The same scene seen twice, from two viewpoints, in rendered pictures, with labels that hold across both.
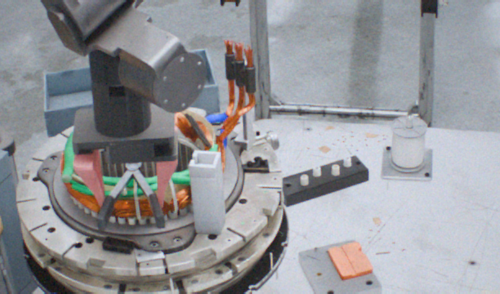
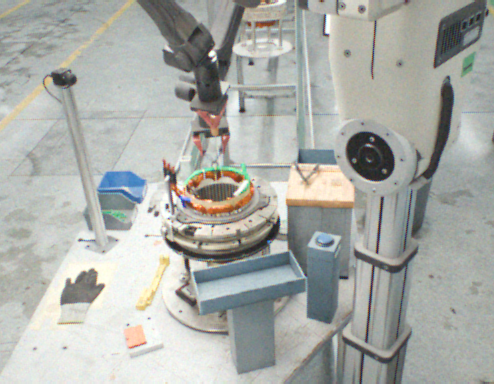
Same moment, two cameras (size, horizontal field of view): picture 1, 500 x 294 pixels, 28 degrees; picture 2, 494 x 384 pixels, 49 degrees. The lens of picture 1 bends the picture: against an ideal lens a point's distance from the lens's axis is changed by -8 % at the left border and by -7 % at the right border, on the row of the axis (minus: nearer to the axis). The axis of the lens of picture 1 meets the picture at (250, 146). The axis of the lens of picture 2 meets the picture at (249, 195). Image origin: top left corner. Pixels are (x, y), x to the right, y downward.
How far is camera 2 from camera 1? 2.27 m
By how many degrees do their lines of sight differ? 113
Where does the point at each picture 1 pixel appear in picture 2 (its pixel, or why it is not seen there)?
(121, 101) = not seen: hidden behind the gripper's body
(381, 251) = (115, 355)
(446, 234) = (72, 368)
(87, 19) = not seen: hidden behind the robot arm
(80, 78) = (281, 287)
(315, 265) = (154, 334)
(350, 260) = (135, 334)
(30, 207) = (265, 186)
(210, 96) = (196, 275)
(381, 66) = not seen: outside the picture
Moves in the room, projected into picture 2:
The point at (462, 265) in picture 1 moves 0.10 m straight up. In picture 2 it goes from (71, 346) to (63, 319)
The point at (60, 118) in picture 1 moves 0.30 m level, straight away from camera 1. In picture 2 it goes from (281, 256) to (336, 343)
